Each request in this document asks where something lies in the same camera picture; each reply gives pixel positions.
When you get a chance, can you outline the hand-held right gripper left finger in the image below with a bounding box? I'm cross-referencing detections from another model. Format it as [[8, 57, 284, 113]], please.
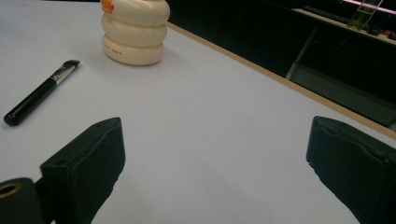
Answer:
[[39, 117, 127, 224]]

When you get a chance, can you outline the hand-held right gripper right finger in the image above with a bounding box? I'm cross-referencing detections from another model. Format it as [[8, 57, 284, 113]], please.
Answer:
[[305, 115, 396, 224]]

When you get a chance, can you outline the black makeup brush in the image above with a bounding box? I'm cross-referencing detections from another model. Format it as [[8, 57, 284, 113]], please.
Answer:
[[3, 59, 81, 127]]

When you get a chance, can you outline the cream ribbed holder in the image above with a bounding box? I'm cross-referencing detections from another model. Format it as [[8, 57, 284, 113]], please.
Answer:
[[100, 0, 171, 66]]

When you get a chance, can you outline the clear acrylic stand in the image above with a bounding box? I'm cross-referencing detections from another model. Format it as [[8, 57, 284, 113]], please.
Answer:
[[346, 0, 385, 32]]

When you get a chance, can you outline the grey metal shelf frame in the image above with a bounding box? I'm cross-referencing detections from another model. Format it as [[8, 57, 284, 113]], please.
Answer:
[[285, 28, 396, 128]]

